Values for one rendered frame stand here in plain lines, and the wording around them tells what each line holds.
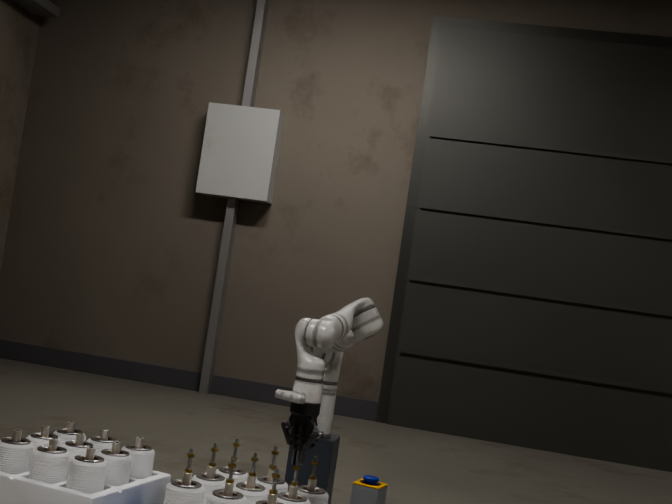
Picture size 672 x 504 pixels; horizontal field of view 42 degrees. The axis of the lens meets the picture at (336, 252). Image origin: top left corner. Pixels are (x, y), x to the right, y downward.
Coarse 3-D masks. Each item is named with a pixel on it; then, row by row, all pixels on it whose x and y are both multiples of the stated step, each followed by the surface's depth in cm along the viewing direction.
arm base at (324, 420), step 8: (328, 392) 283; (336, 392) 287; (328, 400) 284; (320, 408) 283; (328, 408) 284; (320, 416) 283; (328, 416) 284; (320, 424) 283; (328, 424) 284; (328, 432) 284
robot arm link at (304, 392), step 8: (296, 384) 218; (304, 384) 217; (312, 384) 217; (320, 384) 218; (280, 392) 216; (288, 392) 215; (296, 392) 217; (304, 392) 216; (312, 392) 217; (320, 392) 218; (288, 400) 214; (296, 400) 212; (304, 400) 213; (312, 400) 217; (320, 400) 219
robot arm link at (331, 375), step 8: (328, 352) 284; (336, 352) 284; (328, 360) 285; (336, 360) 285; (328, 368) 287; (336, 368) 284; (328, 376) 283; (336, 376) 284; (328, 384) 283; (336, 384) 286
